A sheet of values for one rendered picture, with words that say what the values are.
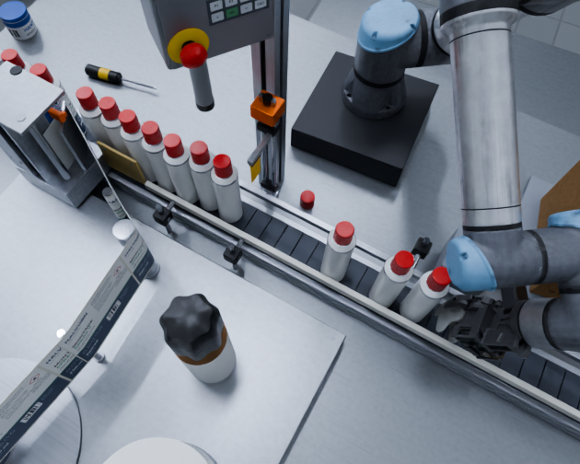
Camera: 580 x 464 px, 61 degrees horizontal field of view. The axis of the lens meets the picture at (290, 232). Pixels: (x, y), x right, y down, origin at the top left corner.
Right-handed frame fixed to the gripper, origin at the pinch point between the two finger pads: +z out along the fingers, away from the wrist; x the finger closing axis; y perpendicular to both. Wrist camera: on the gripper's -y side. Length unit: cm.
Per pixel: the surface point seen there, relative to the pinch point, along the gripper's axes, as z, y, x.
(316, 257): 18.0, 0.0, -20.4
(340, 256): 2.7, 3.5, -22.9
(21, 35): 71, -18, -105
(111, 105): 23, 0, -70
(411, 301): 0.0, 2.6, -7.3
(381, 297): 4.7, 3.7, -10.2
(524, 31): 83, -200, 43
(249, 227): 25.9, 1.2, -34.0
